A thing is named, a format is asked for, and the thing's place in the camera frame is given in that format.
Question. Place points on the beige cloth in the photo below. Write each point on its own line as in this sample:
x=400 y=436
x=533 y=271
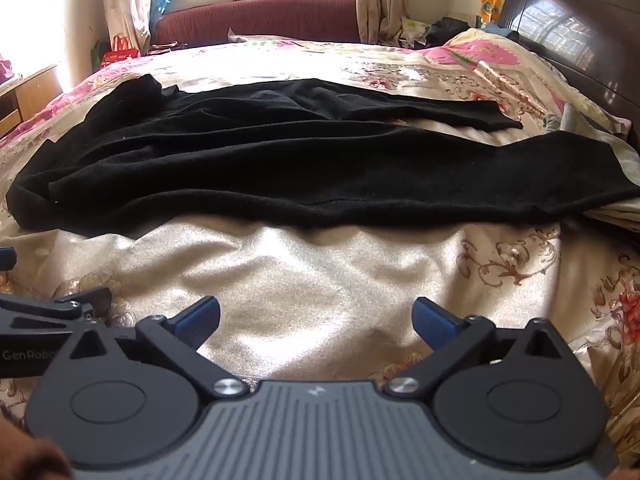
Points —
x=260 y=36

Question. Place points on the floral bed blanket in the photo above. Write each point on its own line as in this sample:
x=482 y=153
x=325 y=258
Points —
x=320 y=280

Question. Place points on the maroon upholstered sofa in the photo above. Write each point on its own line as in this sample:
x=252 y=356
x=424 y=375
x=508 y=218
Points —
x=260 y=17

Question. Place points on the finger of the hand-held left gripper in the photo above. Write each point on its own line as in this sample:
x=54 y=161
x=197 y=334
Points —
x=95 y=300
x=6 y=259

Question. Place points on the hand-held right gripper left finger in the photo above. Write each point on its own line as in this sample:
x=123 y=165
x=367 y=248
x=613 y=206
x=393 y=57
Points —
x=199 y=319

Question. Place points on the dark clothes pile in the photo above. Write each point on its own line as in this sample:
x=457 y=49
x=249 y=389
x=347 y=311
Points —
x=447 y=30

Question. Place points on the wooden cabinet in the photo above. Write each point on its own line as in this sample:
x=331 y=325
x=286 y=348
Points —
x=32 y=95

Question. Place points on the orange packet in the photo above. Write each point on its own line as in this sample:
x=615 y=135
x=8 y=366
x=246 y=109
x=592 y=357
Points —
x=489 y=9

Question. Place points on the red shopping bag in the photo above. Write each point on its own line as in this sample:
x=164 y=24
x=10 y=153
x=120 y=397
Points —
x=120 y=52

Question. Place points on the brown handbag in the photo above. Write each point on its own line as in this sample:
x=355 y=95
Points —
x=165 y=47

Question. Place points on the blue plastic bag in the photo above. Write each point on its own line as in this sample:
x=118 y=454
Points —
x=161 y=7

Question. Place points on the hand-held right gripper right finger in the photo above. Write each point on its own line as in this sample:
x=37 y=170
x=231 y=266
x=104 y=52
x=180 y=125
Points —
x=434 y=322

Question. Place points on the person's brown clothing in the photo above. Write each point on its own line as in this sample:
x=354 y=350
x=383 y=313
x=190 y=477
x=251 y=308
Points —
x=27 y=450

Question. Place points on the black pants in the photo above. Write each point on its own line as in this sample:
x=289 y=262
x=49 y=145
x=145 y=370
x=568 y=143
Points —
x=300 y=175

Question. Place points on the dark wooden headboard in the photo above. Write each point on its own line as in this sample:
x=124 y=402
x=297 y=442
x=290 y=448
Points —
x=575 y=35

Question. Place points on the pink cloth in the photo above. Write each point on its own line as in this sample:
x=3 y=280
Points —
x=5 y=67

